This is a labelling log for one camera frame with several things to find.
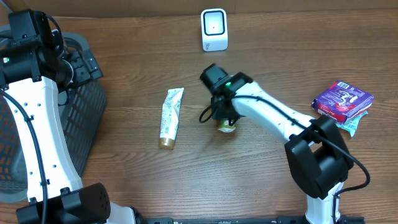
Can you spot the purple Carefree pad pack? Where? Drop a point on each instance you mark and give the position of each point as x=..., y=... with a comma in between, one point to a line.
x=342, y=102

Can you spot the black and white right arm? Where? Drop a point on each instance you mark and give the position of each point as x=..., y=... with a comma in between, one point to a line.
x=316, y=153

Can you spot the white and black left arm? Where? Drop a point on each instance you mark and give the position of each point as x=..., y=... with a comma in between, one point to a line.
x=38, y=63

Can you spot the white barcode scanner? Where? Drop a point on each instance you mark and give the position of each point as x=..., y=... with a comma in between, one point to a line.
x=214, y=30

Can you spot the green and yellow juice carton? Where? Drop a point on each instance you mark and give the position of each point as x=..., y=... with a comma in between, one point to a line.
x=225, y=127

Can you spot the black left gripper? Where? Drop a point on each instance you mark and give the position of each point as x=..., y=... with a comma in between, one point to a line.
x=79, y=59

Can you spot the black rail at table edge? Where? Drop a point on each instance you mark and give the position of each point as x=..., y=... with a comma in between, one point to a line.
x=278, y=220

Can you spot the teal snack packet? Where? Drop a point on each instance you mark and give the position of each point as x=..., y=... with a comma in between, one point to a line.
x=351, y=126

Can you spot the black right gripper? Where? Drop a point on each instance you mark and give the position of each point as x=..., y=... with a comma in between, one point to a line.
x=220, y=114

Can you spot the white and gold tube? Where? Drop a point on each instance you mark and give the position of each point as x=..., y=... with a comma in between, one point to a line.
x=170, y=118

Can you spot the grey plastic mesh basket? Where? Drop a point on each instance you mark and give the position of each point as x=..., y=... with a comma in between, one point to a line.
x=80, y=120

